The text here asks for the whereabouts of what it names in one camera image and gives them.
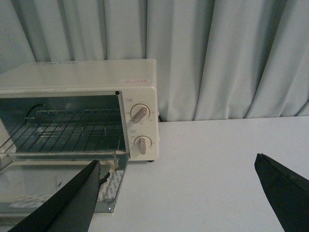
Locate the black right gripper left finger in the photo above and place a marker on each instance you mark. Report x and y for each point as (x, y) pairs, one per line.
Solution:
(70, 209)

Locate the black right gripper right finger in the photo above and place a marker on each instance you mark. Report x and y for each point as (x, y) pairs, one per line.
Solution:
(286, 191)

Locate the glass oven door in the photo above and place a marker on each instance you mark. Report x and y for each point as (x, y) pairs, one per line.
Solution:
(29, 180)

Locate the lower beige oven knob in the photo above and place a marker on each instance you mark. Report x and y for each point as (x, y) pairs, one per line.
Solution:
(143, 143)

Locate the beige oven knob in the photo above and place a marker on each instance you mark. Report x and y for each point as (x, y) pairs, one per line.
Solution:
(143, 143)
(139, 112)

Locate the cream Toshiba toaster oven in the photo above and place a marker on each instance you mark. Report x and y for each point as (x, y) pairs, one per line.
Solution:
(86, 85)

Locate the upper beige oven knob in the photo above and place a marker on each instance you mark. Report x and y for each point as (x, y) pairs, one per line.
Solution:
(139, 112)

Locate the pale grey curtain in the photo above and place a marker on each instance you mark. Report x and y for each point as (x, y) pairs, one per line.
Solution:
(216, 59)

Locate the metal wire oven rack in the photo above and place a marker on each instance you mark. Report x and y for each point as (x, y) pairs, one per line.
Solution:
(56, 131)

